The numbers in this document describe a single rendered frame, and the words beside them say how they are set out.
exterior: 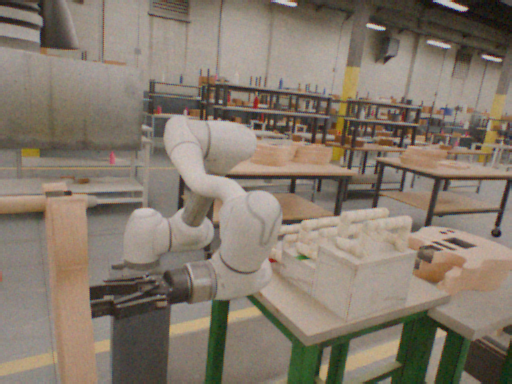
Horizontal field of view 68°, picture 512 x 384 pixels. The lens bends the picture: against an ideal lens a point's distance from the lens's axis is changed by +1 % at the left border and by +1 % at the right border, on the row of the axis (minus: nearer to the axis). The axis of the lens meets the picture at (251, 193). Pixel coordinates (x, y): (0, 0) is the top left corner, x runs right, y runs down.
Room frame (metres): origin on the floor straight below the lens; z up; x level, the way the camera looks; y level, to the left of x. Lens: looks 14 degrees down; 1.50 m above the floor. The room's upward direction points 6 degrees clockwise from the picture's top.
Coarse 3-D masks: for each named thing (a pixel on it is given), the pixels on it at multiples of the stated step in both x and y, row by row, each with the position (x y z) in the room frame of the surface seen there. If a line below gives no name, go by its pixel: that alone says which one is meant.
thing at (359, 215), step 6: (360, 210) 1.08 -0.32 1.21; (366, 210) 1.09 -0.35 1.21; (372, 210) 1.10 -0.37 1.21; (378, 210) 1.11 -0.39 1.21; (384, 210) 1.13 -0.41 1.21; (342, 216) 1.04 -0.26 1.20; (348, 216) 1.03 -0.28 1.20; (354, 216) 1.05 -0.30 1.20; (360, 216) 1.06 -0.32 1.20; (366, 216) 1.08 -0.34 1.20; (372, 216) 1.09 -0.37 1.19; (378, 216) 1.11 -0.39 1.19; (384, 216) 1.12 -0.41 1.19
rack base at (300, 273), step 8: (288, 256) 1.15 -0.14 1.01; (296, 256) 1.14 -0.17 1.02; (288, 264) 1.15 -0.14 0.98; (296, 264) 1.12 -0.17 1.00; (304, 264) 1.09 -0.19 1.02; (312, 264) 1.09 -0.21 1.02; (280, 272) 1.18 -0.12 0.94; (288, 272) 1.15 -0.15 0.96; (296, 272) 1.11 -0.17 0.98; (304, 272) 1.09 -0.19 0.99; (312, 272) 1.06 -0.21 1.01; (288, 280) 1.14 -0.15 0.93; (296, 280) 1.11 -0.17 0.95; (304, 280) 1.08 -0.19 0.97; (312, 280) 1.05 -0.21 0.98; (304, 288) 1.08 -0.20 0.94
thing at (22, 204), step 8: (0, 200) 0.68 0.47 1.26; (8, 200) 0.68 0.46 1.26; (16, 200) 0.69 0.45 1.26; (24, 200) 0.70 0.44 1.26; (32, 200) 0.70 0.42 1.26; (40, 200) 0.71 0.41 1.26; (0, 208) 0.67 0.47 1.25; (8, 208) 0.68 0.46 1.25; (16, 208) 0.69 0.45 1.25; (24, 208) 0.69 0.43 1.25; (32, 208) 0.70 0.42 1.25; (40, 208) 0.71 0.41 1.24
